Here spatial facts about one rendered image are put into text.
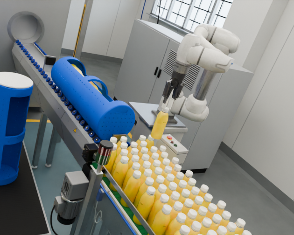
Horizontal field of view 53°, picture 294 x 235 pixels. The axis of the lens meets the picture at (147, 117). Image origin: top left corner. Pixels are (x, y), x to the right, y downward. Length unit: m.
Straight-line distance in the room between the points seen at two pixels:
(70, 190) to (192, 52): 1.01
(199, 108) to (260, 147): 2.25
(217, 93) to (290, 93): 1.22
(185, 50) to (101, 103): 0.64
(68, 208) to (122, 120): 0.62
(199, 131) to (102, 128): 1.82
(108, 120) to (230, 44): 0.96
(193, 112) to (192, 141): 1.21
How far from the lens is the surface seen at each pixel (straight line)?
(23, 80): 2.39
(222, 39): 2.12
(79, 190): 1.76
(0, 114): 2.36
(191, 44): 1.60
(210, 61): 1.59
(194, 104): 2.31
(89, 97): 1.99
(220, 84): 3.32
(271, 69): 4.44
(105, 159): 1.35
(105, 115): 1.83
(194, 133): 3.48
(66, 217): 1.89
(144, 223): 1.45
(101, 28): 7.22
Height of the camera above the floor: 1.93
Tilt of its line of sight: 23 degrees down
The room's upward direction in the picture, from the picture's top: 20 degrees clockwise
